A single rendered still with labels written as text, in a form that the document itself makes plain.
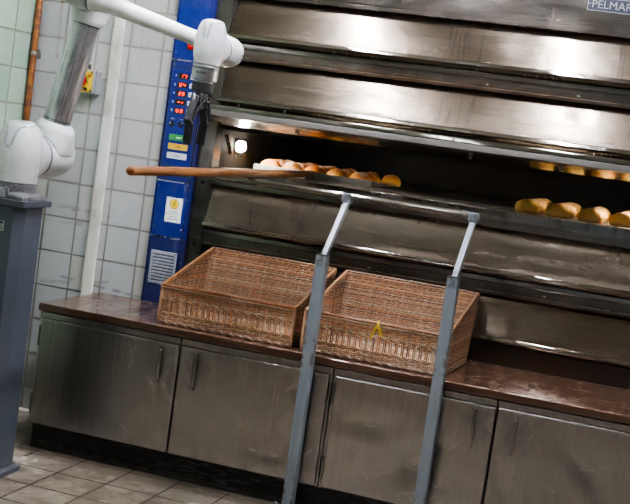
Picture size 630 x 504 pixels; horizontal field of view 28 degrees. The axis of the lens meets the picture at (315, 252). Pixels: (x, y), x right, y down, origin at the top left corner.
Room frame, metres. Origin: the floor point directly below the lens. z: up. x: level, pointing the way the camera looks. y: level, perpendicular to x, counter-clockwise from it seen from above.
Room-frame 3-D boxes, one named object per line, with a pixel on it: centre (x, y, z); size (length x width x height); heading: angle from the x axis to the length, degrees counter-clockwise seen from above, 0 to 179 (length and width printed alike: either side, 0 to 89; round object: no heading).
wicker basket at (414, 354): (4.71, -0.32, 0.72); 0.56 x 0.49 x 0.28; 72
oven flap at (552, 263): (4.97, -0.39, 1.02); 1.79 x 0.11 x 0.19; 73
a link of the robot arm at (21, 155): (4.46, 1.09, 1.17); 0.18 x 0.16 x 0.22; 163
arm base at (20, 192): (4.43, 1.10, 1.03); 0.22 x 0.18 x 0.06; 165
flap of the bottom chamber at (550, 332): (4.97, -0.39, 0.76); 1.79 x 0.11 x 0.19; 73
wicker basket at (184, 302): (4.88, 0.23, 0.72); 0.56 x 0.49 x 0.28; 73
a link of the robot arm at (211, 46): (4.30, 0.45, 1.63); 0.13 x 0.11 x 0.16; 163
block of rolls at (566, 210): (5.23, -1.07, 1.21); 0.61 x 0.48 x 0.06; 163
